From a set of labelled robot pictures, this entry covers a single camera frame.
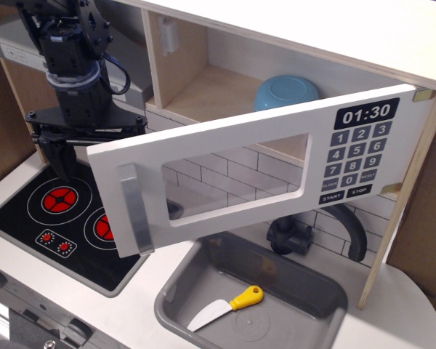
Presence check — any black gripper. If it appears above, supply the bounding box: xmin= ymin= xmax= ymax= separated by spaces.
xmin=25 ymin=85 xmax=147 ymax=182

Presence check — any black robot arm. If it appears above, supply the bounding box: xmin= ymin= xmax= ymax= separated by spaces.
xmin=14 ymin=1 xmax=147 ymax=181

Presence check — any black toy stovetop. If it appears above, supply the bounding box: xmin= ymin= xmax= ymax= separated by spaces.
xmin=0 ymin=162 xmax=145 ymax=297

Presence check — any grey range hood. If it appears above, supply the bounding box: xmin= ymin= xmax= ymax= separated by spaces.
xmin=0 ymin=14 xmax=153 ymax=105

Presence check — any grey oven front panel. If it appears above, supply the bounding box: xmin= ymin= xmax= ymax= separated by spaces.
xmin=0 ymin=271 xmax=124 ymax=348

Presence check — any light blue bowl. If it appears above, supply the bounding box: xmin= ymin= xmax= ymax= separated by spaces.
xmin=254 ymin=75 xmax=320 ymax=111

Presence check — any dark grey toy faucet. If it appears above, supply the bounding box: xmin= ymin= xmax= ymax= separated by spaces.
xmin=267 ymin=204 xmax=368 ymax=262

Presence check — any grey sink basin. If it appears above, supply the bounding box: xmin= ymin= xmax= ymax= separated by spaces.
xmin=154 ymin=233 xmax=348 ymax=348

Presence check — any yellow handled toy knife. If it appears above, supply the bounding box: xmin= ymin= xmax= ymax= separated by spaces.
xmin=187 ymin=285 xmax=265 ymax=332

